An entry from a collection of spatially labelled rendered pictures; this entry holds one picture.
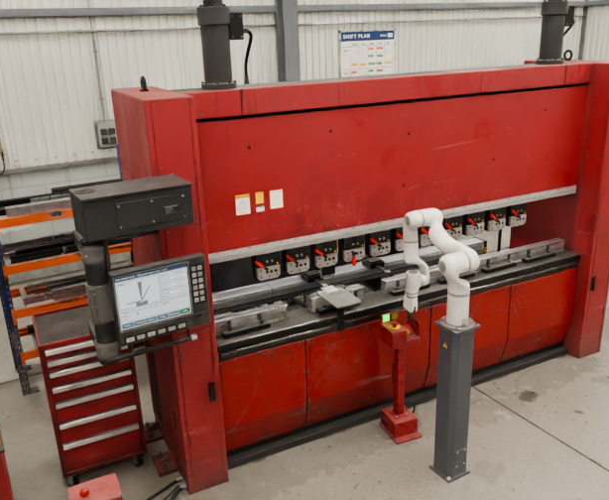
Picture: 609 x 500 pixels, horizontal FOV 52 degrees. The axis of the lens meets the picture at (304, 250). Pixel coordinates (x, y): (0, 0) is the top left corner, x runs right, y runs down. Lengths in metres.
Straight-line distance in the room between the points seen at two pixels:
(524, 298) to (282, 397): 2.03
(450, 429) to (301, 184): 1.68
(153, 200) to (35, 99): 4.62
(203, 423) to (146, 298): 1.09
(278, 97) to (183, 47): 4.28
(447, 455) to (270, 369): 1.18
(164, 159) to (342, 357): 1.79
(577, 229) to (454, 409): 2.06
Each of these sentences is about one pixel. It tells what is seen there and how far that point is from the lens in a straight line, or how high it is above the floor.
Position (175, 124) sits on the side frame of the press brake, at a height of 2.17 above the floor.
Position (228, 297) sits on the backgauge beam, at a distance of 4.07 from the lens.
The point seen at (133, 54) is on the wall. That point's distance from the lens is 7.59.
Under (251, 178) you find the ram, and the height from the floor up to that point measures 1.81.
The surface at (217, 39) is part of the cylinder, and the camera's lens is 3.52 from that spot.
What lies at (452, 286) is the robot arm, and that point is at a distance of 3.51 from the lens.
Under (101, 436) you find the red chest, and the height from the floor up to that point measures 0.34.
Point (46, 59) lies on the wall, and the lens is 7.37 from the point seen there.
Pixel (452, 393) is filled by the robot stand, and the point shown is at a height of 0.60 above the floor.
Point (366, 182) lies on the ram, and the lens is 3.95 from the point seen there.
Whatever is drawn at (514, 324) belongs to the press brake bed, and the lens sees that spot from 5.04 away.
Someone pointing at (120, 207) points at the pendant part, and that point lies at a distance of 2.84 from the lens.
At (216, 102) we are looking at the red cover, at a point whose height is 2.24.
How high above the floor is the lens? 2.58
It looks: 19 degrees down
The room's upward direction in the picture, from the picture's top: 2 degrees counter-clockwise
